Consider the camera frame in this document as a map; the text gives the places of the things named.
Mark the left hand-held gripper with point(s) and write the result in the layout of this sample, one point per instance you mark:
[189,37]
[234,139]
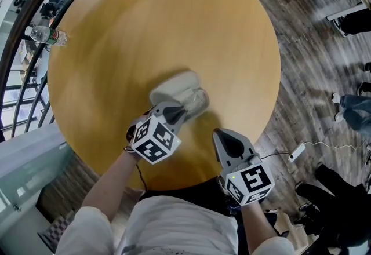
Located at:
[156,141]

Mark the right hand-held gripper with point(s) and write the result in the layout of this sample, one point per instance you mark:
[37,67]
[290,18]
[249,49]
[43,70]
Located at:
[249,181]

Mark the person's left forearm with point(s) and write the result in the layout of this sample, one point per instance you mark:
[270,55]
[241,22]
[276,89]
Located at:
[113,181]

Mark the person's right forearm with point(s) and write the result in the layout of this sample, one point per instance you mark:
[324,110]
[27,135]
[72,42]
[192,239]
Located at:
[256,222]

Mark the white power strip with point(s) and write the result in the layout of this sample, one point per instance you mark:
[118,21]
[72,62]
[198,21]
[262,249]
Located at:
[298,151]

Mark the person's white t-shirt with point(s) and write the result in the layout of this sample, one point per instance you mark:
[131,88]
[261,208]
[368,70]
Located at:
[179,225]

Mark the water bottle with green label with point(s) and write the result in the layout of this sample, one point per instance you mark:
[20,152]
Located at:
[43,35]

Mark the checkered floor mat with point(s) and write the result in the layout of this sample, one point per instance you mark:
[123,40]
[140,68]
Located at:
[56,232]

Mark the glass partition with white frame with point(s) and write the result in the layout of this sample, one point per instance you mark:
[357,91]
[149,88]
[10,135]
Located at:
[26,161]

